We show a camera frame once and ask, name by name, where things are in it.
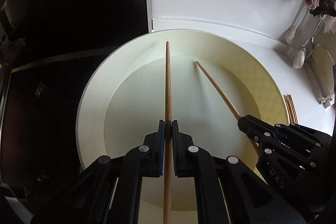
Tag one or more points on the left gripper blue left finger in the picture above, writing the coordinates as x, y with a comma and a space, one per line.
158, 149

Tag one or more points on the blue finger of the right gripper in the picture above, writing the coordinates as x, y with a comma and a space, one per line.
254, 127

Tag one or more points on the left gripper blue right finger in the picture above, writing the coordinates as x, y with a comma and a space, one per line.
179, 157

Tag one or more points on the wooden chopstick one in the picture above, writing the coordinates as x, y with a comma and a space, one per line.
168, 142

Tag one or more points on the wooden chopstick four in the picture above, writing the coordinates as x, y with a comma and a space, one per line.
290, 108

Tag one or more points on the wooden chopstick two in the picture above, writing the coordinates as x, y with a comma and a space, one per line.
231, 107

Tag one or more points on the round white basin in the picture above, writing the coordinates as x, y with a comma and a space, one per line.
125, 97

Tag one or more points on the steel spatula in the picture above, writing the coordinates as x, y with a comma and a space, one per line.
299, 58

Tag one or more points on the white dish brush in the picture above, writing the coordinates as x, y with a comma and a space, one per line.
289, 36

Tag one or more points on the white cloth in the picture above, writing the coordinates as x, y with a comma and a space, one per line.
330, 24

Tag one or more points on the steel wire rack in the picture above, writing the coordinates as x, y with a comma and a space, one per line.
319, 65

